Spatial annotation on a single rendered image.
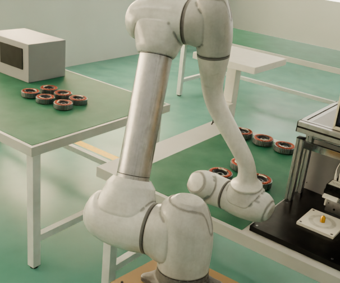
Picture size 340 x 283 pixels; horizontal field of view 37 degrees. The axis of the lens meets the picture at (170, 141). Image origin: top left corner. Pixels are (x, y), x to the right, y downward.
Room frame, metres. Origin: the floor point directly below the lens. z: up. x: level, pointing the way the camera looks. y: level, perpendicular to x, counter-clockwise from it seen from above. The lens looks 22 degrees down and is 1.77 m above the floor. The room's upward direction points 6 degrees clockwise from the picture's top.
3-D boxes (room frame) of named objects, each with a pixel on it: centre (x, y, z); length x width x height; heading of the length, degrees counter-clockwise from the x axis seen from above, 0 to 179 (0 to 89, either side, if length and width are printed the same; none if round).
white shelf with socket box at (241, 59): (2.70, -0.32, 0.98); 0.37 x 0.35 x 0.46; 54
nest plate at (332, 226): (1.77, -0.62, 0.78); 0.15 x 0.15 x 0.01; 54
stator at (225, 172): (2.13, -0.24, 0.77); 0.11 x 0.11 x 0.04
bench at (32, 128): (3.24, 1.09, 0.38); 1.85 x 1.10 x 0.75; 54
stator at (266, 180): (2.10, -0.42, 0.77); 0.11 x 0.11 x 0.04
